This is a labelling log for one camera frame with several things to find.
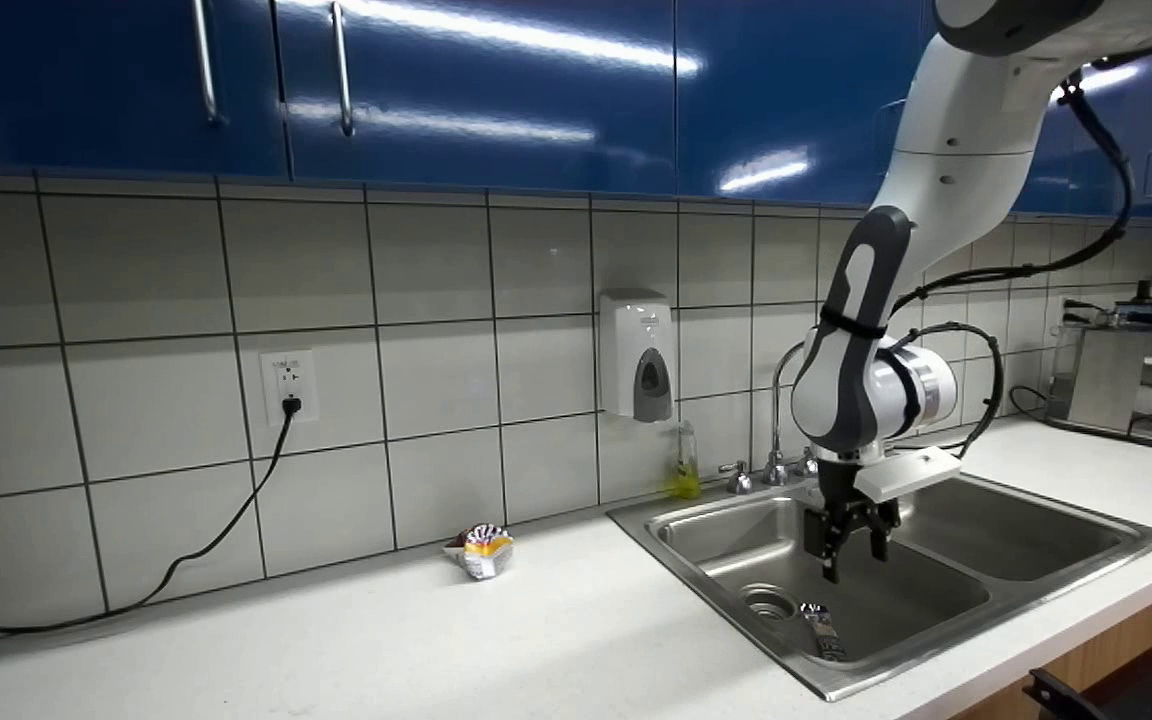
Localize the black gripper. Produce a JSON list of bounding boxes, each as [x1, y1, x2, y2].
[[804, 455, 906, 587]]

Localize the stainless steel double sink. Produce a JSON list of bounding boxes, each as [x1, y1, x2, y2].
[[604, 463, 1152, 703]]

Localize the round sink drain strainer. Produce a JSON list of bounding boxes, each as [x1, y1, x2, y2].
[[739, 587, 802, 625]]

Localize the chrome sink faucet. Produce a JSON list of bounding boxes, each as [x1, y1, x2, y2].
[[713, 335, 833, 500]]

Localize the yellow dish soap bottle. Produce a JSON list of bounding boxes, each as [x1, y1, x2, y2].
[[665, 421, 707, 508]]

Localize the black chair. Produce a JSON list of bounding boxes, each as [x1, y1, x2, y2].
[[1021, 664, 1152, 720]]

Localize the silver coffee machine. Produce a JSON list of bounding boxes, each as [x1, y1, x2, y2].
[[1009, 275, 1152, 455]]

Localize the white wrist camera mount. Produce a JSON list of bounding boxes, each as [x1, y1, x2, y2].
[[852, 444, 970, 508]]

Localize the black looped wrist cable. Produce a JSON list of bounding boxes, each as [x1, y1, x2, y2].
[[892, 315, 1009, 463]]

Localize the white wall soap dispenser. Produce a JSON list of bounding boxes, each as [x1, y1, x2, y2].
[[594, 289, 680, 426]]

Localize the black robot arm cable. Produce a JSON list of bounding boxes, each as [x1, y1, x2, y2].
[[886, 53, 1138, 321]]

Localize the white wall power outlet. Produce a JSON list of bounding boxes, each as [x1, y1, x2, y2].
[[261, 348, 325, 426]]

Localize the black power cord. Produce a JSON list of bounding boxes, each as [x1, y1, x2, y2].
[[0, 390, 308, 640]]

